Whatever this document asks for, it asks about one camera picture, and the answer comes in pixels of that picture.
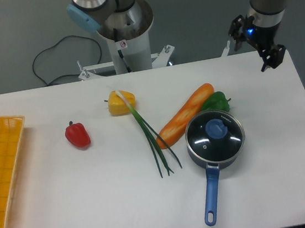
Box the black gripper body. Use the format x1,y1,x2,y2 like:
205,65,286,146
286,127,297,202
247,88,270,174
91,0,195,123
243,13,280,51

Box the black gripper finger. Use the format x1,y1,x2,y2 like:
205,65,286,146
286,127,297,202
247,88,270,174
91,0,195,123
228,15,247,51
258,44,286,72

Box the glass pot lid blue knob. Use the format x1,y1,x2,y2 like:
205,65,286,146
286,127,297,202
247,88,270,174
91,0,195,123
185,109,245,167

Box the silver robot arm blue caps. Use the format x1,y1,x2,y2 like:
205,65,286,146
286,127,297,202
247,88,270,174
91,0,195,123
66,0,287,73

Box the green toy bell pepper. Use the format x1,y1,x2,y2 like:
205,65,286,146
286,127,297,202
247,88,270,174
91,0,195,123
201,91,231,112

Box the orange toy baguette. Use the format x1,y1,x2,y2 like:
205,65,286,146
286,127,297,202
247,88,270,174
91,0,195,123
156,83,214,149

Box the green spring onion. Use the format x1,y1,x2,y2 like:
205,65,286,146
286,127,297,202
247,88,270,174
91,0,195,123
114,90,182,178

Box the yellow toy bell pepper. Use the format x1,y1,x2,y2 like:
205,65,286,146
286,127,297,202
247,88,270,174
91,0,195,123
107,91,136,116

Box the red toy bell pepper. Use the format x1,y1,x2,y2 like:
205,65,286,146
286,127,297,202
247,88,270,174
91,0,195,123
65,121,91,149

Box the white metal base frame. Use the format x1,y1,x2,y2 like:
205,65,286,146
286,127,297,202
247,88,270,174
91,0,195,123
75,37,234,81

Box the saucepan with blue handle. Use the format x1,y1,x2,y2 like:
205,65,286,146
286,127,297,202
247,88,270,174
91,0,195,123
182,107,256,228

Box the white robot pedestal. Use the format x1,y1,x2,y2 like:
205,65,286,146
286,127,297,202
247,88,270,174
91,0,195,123
98,0,154,74

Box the black floor cable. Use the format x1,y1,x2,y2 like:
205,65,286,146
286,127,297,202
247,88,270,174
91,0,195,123
29,31,106,88

